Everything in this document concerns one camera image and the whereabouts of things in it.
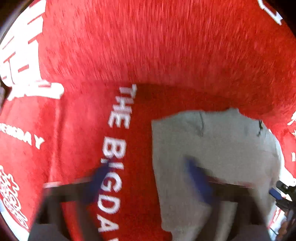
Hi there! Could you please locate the grey knit sweater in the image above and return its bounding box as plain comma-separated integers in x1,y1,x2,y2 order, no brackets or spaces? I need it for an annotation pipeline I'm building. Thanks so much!
152,108,282,240

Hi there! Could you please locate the red printed bed blanket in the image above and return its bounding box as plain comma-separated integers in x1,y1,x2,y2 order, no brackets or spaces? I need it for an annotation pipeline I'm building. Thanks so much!
1,1,295,240

